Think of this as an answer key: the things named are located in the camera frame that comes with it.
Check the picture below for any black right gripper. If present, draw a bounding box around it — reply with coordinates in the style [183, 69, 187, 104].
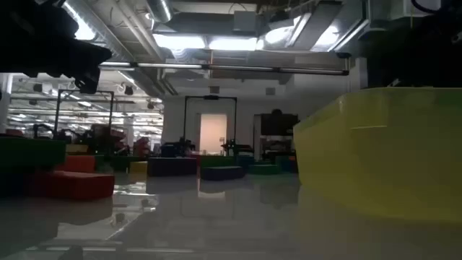
[367, 10, 462, 89]

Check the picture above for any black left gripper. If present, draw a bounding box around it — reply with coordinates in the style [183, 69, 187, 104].
[0, 0, 113, 79]

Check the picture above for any dark green block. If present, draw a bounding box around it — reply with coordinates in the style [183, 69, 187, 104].
[0, 135, 67, 170]

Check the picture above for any small yellow block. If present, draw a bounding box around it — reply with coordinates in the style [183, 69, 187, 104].
[128, 160, 148, 174]

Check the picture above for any red block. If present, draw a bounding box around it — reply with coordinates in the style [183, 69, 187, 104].
[21, 170, 116, 201]

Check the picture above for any purple block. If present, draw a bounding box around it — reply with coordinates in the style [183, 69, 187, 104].
[147, 157, 199, 178]

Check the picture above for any dark blue block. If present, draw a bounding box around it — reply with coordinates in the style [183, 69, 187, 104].
[201, 165, 246, 181]

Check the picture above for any white ceiling box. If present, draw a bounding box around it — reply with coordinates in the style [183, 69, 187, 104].
[370, 0, 443, 21]

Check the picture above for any bright ceiling light panel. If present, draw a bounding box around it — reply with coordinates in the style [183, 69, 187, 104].
[153, 34, 206, 51]
[208, 35, 259, 51]

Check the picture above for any dull yellow box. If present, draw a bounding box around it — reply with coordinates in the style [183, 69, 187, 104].
[66, 143, 90, 155]

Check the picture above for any small red machine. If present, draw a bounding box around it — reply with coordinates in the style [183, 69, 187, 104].
[133, 136, 151, 157]

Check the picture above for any slanted ceiling light panel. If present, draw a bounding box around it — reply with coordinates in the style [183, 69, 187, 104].
[263, 16, 303, 51]
[312, 16, 364, 51]

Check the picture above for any yellow plastic bin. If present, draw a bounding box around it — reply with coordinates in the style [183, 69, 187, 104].
[292, 86, 462, 222]

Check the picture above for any large red studded brick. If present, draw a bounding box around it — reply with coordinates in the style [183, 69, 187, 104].
[56, 155, 97, 173]

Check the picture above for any long horizontal light bar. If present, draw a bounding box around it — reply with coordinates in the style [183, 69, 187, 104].
[99, 61, 350, 77]

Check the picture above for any grey ceiling box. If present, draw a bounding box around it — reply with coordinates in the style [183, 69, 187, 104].
[232, 10, 258, 34]

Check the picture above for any dark shelf unit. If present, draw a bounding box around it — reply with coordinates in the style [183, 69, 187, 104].
[259, 136, 299, 162]

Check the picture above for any large spiral air duct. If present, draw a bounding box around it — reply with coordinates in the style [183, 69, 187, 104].
[63, 0, 163, 62]

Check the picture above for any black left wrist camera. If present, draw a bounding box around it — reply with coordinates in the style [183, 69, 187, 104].
[74, 68, 101, 95]

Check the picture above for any black gantry frame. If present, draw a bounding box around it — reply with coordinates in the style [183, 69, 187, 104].
[183, 95, 238, 157]
[53, 89, 115, 144]

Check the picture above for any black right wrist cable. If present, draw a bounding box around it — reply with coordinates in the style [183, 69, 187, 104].
[410, 0, 444, 14]

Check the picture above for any silver round air duct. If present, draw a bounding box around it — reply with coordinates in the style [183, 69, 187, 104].
[146, 0, 173, 23]

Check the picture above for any black wall screen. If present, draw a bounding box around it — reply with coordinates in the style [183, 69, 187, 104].
[260, 113, 300, 137]

